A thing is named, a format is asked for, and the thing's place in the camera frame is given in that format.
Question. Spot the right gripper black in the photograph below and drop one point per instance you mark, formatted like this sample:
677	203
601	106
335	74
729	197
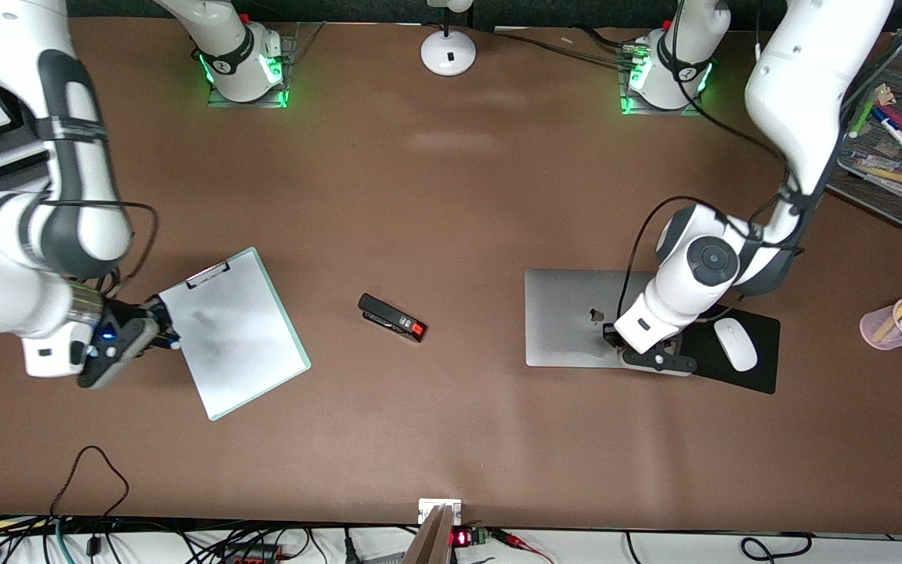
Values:
140	316

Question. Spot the silver laptop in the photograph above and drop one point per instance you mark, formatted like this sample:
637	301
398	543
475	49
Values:
561	313

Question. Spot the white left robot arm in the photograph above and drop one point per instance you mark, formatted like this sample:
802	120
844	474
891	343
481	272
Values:
803	78

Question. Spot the green marker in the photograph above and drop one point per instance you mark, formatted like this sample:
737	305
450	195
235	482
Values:
867	113

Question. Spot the white marker blue cap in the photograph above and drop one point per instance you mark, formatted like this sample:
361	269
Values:
901	137

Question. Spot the mint green clipboard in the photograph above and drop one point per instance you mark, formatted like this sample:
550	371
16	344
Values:
208	275

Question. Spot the white computer mouse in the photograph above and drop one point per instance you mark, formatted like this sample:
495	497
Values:
737	348

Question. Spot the white paper sheet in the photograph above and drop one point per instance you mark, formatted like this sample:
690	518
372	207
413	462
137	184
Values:
247	345

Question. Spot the black mouse pad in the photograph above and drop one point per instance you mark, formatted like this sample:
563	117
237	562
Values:
764	368

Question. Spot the black and red stapler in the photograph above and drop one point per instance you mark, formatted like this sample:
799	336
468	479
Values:
392	317

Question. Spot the yellow pencil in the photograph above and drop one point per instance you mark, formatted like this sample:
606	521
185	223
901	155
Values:
893	319

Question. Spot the red probe clip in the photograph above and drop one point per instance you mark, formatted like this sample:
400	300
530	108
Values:
510	537

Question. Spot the black stacked document tray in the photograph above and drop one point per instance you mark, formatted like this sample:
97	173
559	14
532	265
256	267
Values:
27	129

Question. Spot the black and red power strip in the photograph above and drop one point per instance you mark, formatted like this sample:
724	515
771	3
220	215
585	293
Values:
255	558

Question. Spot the red display circuit board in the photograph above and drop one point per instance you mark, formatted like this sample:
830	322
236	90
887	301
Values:
460	538

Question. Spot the white label plate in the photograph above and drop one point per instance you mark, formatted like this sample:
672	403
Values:
426	509

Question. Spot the wooden stand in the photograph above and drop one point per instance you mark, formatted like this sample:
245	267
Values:
431	540

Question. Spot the light grey pen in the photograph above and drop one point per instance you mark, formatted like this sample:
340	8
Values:
874	159

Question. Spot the yellow pen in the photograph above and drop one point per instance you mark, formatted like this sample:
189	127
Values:
893	175

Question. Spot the white lamp base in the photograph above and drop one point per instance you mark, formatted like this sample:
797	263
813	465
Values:
449	55

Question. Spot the small wooden piece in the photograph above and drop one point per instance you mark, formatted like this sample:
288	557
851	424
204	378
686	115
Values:
886	94

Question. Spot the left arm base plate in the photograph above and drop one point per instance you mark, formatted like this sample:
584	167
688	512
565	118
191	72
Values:
686	111

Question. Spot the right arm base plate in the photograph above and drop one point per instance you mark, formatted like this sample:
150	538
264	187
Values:
263	103

